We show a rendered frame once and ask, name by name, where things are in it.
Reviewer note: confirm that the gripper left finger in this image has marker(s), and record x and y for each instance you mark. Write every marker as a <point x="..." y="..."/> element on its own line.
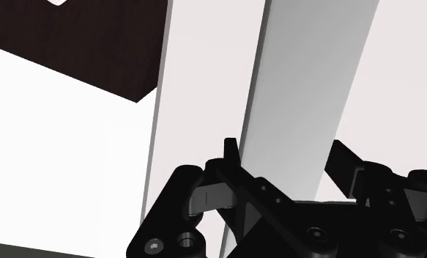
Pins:
<point x="170" y="203"/>

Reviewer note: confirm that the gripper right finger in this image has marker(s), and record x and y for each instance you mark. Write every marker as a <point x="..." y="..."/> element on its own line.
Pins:
<point x="381" y="185"/>

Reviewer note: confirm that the white furniture piece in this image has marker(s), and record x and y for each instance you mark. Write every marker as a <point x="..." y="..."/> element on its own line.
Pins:
<point x="209" y="78"/>

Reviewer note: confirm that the dark brown robot stand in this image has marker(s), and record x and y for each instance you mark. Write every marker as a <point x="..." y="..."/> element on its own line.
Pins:
<point x="91" y="39"/>

